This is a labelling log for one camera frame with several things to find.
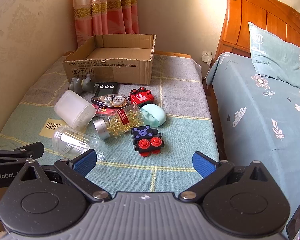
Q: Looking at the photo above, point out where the white frosted plastic jar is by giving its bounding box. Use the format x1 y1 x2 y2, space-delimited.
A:
54 90 96 132

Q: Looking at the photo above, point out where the light blue floral bedsheet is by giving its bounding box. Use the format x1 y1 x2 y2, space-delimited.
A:
206 53 300 211

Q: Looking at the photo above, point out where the capsule bottle silver cap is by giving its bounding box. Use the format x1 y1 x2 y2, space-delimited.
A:
93 104 144 140

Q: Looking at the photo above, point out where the white wall charger plug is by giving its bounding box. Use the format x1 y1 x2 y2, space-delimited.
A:
201 51 212 66

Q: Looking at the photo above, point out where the light blue pillow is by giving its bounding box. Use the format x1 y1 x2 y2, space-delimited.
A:
248 22 300 88

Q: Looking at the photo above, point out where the wooden bed headboard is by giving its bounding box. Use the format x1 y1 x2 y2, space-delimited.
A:
215 0 300 57

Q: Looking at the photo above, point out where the red toy robot block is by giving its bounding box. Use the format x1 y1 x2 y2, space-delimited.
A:
128 87 154 107

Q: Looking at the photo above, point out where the open cardboard box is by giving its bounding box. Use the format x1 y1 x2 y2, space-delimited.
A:
63 34 157 85

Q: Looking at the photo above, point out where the clear plastic jar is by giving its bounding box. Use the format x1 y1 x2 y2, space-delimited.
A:
52 126 106 161

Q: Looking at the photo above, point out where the mint green oval case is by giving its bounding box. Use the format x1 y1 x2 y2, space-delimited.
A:
141 103 166 127

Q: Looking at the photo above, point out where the pink patterned curtain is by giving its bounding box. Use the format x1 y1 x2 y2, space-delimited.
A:
73 0 139 46

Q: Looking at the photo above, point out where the red card pack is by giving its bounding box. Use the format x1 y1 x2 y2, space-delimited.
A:
93 104 115 116

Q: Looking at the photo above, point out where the clear correction tape dispenser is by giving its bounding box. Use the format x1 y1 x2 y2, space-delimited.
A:
91 94 128 108

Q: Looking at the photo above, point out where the black digital timer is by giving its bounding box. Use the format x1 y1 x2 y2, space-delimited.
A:
95 82 119 97

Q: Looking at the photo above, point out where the checkered table cloth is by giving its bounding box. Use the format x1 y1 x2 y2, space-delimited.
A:
0 54 220 198

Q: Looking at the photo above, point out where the black blue toy robot block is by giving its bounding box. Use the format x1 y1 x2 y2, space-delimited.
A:
131 125 165 157

